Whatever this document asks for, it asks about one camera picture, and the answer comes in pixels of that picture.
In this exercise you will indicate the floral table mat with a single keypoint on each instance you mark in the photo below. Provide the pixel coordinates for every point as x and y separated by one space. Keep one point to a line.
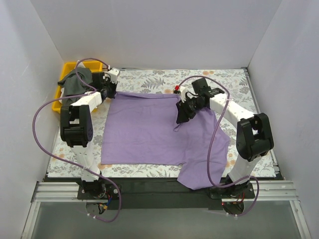
161 81

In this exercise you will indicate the purple t-shirt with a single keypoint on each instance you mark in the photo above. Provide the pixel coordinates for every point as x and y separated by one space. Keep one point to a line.
142 129

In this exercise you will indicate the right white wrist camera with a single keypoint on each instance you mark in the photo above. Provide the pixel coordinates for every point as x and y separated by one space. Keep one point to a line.
181 91

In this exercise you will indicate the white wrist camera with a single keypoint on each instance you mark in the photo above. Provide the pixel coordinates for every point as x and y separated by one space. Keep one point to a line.
181 91
113 74

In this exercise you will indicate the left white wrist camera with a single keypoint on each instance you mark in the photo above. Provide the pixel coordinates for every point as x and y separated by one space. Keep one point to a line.
113 74

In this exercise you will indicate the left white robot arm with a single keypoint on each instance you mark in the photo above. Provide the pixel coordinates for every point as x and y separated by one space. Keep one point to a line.
76 127

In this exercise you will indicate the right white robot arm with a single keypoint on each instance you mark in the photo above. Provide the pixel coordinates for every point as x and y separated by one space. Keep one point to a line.
254 135

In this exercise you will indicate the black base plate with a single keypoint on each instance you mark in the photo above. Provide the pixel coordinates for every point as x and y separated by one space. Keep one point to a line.
160 193

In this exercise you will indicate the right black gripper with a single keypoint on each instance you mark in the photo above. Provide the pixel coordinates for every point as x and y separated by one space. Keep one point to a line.
186 109

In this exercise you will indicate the dark grey t-shirt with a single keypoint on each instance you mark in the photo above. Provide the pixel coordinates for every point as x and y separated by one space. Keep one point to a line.
73 86

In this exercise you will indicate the aluminium frame rail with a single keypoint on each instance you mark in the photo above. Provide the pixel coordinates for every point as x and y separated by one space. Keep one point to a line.
48 192

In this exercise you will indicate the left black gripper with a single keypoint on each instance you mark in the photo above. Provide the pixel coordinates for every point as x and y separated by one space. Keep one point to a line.
111 90

